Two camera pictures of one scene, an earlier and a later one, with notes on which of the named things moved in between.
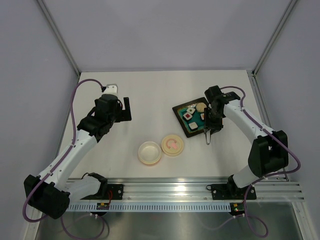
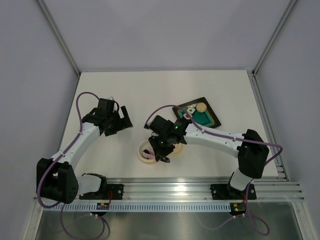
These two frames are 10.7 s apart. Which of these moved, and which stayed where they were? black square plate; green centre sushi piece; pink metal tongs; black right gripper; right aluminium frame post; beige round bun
Moved: black right gripper; pink metal tongs
Stayed: right aluminium frame post; black square plate; green centre sushi piece; beige round bun
